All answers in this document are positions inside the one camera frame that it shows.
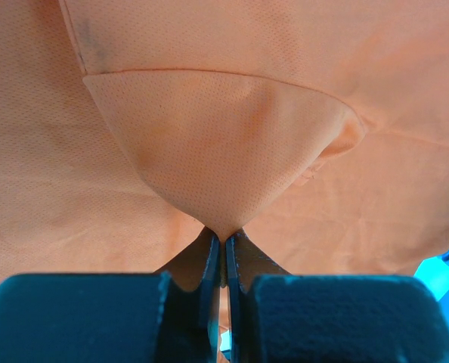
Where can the orange t shirt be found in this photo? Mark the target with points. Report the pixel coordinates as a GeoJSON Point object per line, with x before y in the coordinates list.
{"type": "Point", "coordinates": [320, 129]}

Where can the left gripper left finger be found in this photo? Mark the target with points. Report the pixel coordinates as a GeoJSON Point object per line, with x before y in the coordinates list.
{"type": "Point", "coordinates": [168, 316]}

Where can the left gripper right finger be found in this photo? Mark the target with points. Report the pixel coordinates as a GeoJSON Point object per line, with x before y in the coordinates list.
{"type": "Point", "coordinates": [279, 317]}

